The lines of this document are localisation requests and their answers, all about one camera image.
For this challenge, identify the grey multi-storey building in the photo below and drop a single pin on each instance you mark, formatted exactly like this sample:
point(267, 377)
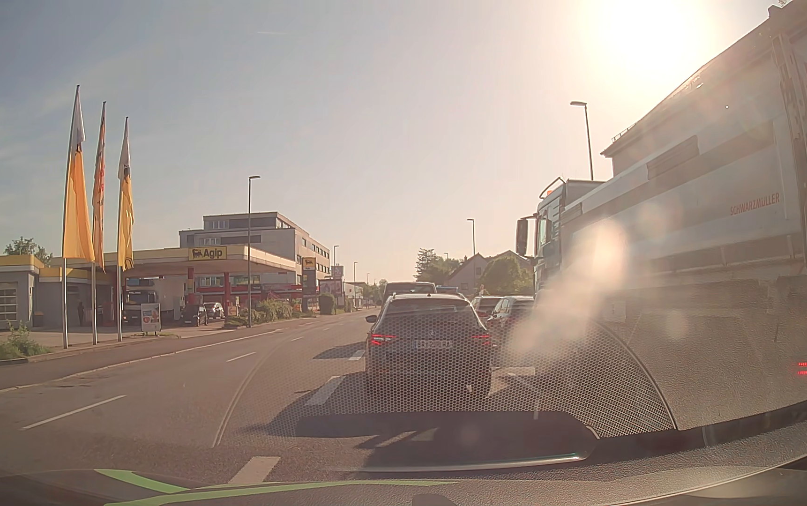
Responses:
point(270, 235)

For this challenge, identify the dark parked car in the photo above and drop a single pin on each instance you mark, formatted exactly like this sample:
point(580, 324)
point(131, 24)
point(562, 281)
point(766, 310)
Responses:
point(194, 315)

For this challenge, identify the car's own bonnet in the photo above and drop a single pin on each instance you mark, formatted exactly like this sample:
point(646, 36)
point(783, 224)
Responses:
point(403, 485)

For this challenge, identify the grey asphalt road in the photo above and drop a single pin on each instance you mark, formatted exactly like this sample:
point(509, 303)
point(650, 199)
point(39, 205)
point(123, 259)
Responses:
point(164, 383)

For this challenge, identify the grey tipper lorry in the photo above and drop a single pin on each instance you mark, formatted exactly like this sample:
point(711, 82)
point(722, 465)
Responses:
point(713, 232)

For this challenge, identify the petrol price sign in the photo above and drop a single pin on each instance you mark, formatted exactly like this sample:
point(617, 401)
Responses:
point(308, 275)

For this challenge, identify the dark estate car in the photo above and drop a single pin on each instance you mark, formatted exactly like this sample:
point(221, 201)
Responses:
point(428, 344)

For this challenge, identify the house with pitched roof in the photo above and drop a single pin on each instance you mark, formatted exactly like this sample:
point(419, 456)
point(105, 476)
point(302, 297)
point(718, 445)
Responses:
point(470, 273)

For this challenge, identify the tall lamp post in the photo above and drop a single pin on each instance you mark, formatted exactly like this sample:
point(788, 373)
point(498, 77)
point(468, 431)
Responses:
point(588, 140)
point(249, 246)
point(473, 235)

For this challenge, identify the yellow petrol station building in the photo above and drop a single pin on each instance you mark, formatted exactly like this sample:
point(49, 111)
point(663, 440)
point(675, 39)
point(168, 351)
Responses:
point(17, 284)

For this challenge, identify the white lorry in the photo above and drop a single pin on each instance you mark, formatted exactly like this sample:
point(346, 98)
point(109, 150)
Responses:
point(147, 299)

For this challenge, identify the yellow flag on pole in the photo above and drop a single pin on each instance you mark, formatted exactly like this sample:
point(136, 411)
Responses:
point(98, 204)
point(125, 211)
point(77, 211)

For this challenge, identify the petrol station forecourt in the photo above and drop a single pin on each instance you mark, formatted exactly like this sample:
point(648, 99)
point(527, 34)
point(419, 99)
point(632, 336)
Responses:
point(94, 333)

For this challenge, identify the green trees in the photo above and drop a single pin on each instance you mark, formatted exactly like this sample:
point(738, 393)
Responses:
point(505, 275)

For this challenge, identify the person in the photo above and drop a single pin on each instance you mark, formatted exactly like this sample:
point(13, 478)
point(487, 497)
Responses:
point(81, 313)

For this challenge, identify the dark van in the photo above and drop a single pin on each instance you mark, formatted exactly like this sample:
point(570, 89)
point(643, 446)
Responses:
point(409, 287)

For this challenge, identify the green bushes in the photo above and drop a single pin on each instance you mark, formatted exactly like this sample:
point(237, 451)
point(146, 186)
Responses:
point(266, 310)

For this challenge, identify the low green plants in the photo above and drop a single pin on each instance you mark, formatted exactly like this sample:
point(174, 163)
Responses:
point(13, 346)

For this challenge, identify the white parked car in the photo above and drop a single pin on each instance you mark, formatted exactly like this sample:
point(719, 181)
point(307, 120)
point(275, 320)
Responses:
point(214, 310)

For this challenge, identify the white advertising board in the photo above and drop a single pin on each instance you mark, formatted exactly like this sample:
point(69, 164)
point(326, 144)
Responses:
point(150, 317)

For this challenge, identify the green tree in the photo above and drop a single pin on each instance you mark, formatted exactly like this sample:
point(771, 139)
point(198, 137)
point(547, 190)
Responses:
point(27, 247)

